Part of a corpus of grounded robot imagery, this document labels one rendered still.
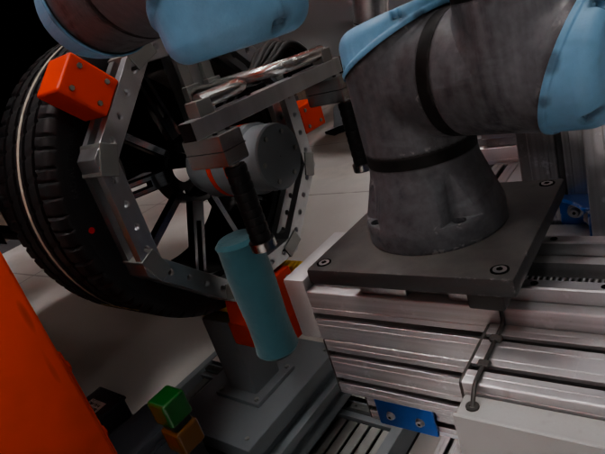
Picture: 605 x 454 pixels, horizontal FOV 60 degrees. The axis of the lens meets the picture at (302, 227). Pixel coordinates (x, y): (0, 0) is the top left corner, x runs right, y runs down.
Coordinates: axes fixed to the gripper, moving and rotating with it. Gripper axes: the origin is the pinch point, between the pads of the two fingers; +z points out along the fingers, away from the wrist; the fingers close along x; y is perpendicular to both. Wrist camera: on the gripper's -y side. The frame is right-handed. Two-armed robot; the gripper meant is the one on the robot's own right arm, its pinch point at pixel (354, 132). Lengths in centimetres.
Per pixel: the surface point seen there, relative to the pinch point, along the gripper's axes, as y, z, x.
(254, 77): 16.7, 14.4, -8.5
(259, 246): -6.8, 35.9, 1.1
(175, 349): -83, -7, -120
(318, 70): 14.1, 4.2, -1.5
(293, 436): -68, 24, -25
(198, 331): -83, -20, -119
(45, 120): 21, 44, -30
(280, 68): 16.9, 12.2, -3.7
